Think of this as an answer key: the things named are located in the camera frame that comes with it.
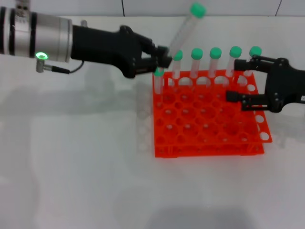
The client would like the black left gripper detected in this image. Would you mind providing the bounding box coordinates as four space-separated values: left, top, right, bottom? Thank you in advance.
71 25 173 79

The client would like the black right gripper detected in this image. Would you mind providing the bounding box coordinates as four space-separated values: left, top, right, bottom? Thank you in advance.
225 54 305 113

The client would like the green capped clear test tube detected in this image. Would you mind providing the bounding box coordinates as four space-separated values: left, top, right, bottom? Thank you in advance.
243 46 263 77
153 67 165 107
225 46 243 78
208 47 222 79
167 2 207 58
190 47 204 79
171 50 183 81

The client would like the orange test tube rack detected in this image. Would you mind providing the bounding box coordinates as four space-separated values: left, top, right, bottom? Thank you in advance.
152 69 273 158

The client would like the left arm cable with plug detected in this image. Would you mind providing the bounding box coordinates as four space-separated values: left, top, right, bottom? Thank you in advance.
35 58 85 74

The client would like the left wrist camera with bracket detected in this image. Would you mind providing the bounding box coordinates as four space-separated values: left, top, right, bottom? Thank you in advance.
14 0 31 11

